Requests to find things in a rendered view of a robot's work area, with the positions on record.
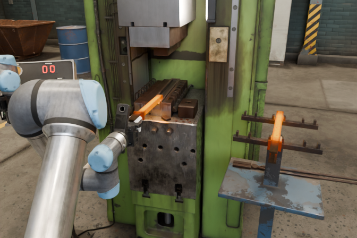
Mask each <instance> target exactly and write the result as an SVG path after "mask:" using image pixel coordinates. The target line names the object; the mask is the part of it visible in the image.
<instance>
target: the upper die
mask: <svg viewBox="0 0 357 238"><path fill-rule="evenodd" d="M187 35H188V24H185V25H183V26H181V27H179V28H177V27H167V26H165V27H135V26H131V27H129V37H130V47H155V48H170V47H172V46H173V45H175V44H176V43H177V42H179V41H180V40H182V39H183V38H185V37H186V36H187Z"/></svg>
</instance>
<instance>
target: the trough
mask: <svg viewBox="0 0 357 238"><path fill-rule="evenodd" d="M176 81H177V79H172V80H171V81H170V83H169V84H168V85H167V86H166V87H165V88H164V89H163V90H162V91H161V93H160V94H159V95H163V97H164V95H165V94H166V93H167V92H168V91H169V89H170V88H171V87H172V85H173V84H174V83H175V82H176Z"/></svg>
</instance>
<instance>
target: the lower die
mask: <svg viewBox="0 0 357 238"><path fill-rule="evenodd" d="M172 79H177V78H171V79H170V80H169V79H164V80H163V81H162V80H157V82H155V84H153V85H152V87H150V89H148V90H147V92H145V93H144V94H142V97H141V96H140V97H139V98H138V99H137V100H136V101H135V102H134V111H139V110H140V109H141V108H142V107H143V106H144V105H146V104H147V103H148V102H150V101H151V100H152V99H153V98H154V97H156V96H157V95H158V94H160V93H161V91H162V90H163V89H164V88H165V87H166V86H167V85H168V84H169V83H170V81H171V80H172ZM180 82H185V84H186V88H187V87H188V81H187V80H180V79H177V81H176V82H175V83H174V84H173V85H172V87H171V88H170V89H169V91H168V92H167V93H166V94H165V95H164V97H163V98H162V99H161V100H160V102H159V104H157V105H156V106H155V107H154V108H153V109H152V110H151V111H149V112H148V113H147V114H146V115H149V113H151V114H150V115H151V116H165V115H167V116H168V117H172V115H173V114H174V112H173V111H172V108H173V105H174V99H173V98H170V99H169V100H168V97H170V95H171V94H172V92H173V91H174V90H175V89H176V87H177V86H178V85H179V84H180ZM174 94H176V95H177V99H178V94H177V92H174ZM171 97H174V98H175V102H176V96H175V95H172V96H171Z"/></svg>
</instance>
